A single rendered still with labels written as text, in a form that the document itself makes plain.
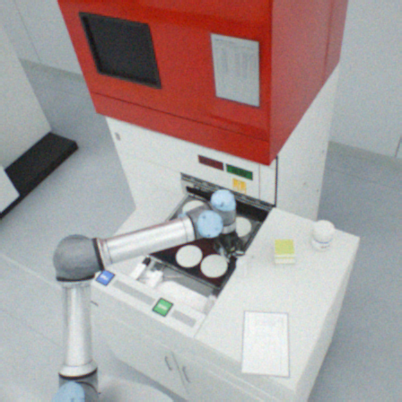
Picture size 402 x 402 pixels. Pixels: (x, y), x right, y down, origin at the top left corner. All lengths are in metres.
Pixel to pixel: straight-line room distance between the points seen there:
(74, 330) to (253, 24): 1.01
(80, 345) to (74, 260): 0.30
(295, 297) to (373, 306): 1.20
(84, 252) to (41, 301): 1.74
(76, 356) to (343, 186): 2.31
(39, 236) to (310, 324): 2.23
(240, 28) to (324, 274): 0.86
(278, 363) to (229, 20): 1.01
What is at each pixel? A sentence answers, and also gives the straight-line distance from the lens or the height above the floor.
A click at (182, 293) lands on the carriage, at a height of 0.88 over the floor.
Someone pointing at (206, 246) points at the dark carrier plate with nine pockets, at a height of 0.90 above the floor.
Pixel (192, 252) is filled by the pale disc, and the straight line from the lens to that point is 1.69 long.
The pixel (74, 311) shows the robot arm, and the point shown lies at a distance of 1.35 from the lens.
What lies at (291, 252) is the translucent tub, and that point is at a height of 1.03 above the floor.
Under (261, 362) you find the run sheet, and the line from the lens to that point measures 1.40.
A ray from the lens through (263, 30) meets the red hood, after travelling 1.23.
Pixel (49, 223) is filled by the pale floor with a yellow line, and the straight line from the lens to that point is 3.27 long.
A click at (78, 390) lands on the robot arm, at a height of 1.10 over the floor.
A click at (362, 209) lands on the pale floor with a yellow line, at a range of 3.06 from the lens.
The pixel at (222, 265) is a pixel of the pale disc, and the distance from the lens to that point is 1.64.
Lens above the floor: 2.27
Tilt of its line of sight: 48 degrees down
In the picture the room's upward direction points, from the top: 9 degrees counter-clockwise
